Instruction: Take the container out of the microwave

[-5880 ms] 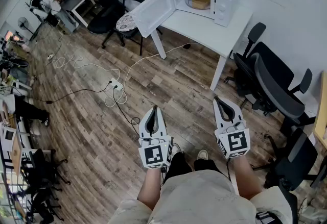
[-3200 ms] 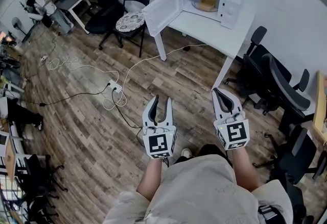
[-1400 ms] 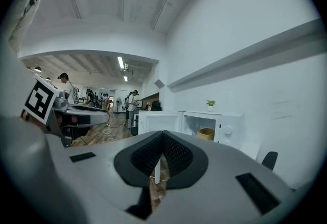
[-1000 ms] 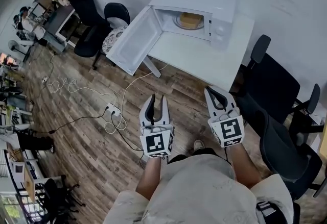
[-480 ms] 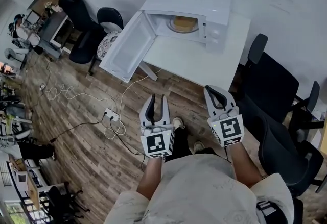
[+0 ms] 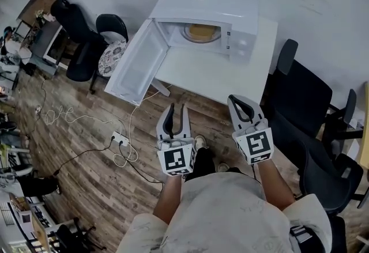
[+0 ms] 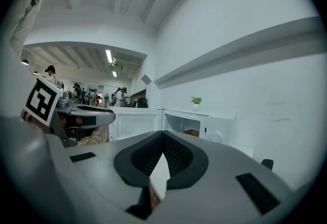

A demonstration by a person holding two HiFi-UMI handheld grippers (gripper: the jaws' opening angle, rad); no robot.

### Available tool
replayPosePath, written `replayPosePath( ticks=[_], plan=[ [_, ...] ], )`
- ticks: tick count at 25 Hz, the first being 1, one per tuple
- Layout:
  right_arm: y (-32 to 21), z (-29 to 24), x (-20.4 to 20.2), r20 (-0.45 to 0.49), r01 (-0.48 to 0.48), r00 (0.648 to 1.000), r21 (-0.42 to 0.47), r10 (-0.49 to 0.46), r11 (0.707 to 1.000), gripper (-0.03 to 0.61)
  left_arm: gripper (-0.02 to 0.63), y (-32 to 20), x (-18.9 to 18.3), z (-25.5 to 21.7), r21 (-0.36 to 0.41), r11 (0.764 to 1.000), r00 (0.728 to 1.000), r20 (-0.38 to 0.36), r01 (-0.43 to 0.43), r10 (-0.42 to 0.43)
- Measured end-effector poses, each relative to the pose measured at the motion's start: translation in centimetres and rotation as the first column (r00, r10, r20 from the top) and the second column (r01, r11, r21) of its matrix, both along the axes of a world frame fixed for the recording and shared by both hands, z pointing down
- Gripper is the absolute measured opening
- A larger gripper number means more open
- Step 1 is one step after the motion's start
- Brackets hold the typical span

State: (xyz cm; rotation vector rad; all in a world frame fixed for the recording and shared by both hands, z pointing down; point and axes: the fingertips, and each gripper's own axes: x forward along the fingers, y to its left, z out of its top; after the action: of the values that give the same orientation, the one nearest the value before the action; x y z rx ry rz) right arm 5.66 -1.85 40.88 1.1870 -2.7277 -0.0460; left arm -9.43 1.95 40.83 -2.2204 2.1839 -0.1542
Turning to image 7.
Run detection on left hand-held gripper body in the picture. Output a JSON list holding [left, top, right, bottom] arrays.
[[21, 73, 78, 147]]

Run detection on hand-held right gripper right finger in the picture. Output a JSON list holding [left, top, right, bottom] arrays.
[[150, 130, 292, 224]]

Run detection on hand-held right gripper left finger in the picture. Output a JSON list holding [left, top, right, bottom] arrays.
[[47, 130, 165, 224]]

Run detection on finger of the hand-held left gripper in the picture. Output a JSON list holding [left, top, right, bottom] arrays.
[[66, 105, 116, 130]]

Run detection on yellow food container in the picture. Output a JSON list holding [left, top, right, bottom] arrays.
[[180, 129, 201, 138]]

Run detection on white microwave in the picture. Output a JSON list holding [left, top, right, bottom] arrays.
[[109, 106, 237, 146]]

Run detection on person's cream printed shirt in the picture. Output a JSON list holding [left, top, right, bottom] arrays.
[[9, 0, 53, 56]]

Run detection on small potted green plant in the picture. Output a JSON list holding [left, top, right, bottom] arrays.
[[190, 96, 203, 112]]

